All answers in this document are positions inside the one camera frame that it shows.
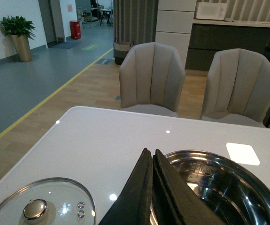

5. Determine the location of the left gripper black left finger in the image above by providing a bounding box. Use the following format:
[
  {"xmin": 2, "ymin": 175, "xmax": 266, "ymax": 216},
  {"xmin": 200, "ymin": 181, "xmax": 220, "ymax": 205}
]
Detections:
[{"xmin": 99, "ymin": 148, "xmax": 153, "ymax": 225}]

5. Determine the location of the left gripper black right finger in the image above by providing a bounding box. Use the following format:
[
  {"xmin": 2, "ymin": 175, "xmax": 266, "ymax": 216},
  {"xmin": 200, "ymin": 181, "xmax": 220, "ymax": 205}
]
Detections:
[{"xmin": 153, "ymin": 149, "xmax": 224, "ymax": 225}]

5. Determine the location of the glass pot lid with knob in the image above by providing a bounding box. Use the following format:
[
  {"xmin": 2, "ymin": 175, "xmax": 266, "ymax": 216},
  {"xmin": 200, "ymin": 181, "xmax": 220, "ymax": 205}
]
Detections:
[{"xmin": 0, "ymin": 177, "xmax": 96, "ymax": 225}]

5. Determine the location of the white electric cooking pot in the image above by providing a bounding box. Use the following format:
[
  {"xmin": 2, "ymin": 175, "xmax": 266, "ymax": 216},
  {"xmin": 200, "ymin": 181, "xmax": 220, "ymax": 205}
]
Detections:
[{"xmin": 148, "ymin": 150, "xmax": 270, "ymax": 225}]

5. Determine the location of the left beige upholstered chair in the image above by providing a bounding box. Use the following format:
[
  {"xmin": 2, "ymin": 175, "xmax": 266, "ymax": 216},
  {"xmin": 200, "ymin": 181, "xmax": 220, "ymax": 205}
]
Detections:
[{"xmin": 119, "ymin": 42, "xmax": 185, "ymax": 117}]

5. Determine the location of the beige upholstered chair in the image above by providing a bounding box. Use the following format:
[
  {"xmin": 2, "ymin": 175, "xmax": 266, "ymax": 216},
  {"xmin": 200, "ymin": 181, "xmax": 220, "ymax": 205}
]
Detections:
[
  {"xmin": 200, "ymin": 48, "xmax": 270, "ymax": 128},
  {"xmin": 119, "ymin": 42, "xmax": 185, "ymax": 117}
]

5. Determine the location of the right beige upholstered chair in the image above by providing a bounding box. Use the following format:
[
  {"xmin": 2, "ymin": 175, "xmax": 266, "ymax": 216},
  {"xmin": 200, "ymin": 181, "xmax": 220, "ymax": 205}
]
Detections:
[{"xmin": 200, "ymin": 48, "xmax": 270, "ymax": 128}]

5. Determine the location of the dark kitchen counter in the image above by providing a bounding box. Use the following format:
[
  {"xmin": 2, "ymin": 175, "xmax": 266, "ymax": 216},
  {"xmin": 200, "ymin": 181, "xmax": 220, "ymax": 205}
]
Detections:
[{"xmin": 185, "ymin": 23, "xmax": 270, "ymax": 71}]

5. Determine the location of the white drawer cabinet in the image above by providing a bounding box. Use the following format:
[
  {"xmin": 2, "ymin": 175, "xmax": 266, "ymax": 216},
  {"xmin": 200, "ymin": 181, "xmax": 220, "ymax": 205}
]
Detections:
[{"xmin": 155, "ymin": 0, "xmax": 196, "ymax": 65}]

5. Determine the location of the grey curtain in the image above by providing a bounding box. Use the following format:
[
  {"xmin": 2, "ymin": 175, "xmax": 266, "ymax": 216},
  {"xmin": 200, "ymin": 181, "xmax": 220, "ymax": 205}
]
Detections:
[{"xmin": 113, "ymin": 0, "xmax": 159, "ymax": 45}]

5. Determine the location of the red bin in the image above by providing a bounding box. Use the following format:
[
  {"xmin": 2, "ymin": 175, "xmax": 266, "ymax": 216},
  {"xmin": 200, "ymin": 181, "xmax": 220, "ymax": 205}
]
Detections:
[{"xmin": 69, "ymin": 21, "xmax": 81, "ymax": 39}]

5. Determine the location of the white microwave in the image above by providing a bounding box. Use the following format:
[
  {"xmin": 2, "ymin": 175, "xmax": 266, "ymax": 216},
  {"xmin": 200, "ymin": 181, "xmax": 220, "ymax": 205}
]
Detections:
[{"xmin": 195, "ymin": 2, "xmax": 227, "ymax": 20}]

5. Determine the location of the potted green plant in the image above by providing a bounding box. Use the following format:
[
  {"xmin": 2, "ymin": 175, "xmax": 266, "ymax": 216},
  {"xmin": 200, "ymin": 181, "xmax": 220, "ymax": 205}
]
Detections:
[{"xmin": 0, "ymin": 15, "xmax": 35, "ymax": 62}]

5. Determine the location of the woven basket with handles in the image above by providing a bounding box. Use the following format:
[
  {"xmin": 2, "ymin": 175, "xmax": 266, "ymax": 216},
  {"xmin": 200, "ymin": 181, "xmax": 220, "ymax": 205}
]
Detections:
[{"xmin": 113, "ymin": 38, "xmax": 134, "ymax": 65}]

